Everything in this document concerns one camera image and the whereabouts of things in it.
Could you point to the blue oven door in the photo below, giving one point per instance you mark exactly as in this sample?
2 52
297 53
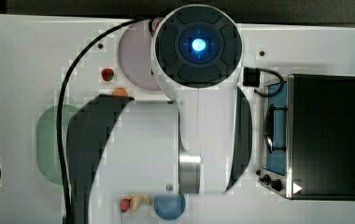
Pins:
275 132

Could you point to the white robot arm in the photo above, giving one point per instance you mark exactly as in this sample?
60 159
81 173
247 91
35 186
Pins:
197 60

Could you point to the black toaster oven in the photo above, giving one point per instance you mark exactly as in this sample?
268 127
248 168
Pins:
320 137

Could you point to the orange toy fruit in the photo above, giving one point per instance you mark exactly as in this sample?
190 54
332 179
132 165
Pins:
120 92

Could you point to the lavender round plate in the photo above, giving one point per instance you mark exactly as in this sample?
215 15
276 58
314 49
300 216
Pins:
134 56

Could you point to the red strawberry toy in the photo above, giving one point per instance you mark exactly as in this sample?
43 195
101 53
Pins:
107 74

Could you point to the blue cup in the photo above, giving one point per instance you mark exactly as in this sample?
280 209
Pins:
169 207

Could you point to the yellow plush toy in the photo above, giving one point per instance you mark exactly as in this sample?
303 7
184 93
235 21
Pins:
137 200

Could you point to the red toy fruit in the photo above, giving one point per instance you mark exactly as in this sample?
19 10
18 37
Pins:
125 205

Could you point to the green perforated colander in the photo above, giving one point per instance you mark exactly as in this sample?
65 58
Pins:
47 156

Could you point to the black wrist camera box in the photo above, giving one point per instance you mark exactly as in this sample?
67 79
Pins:
251 77

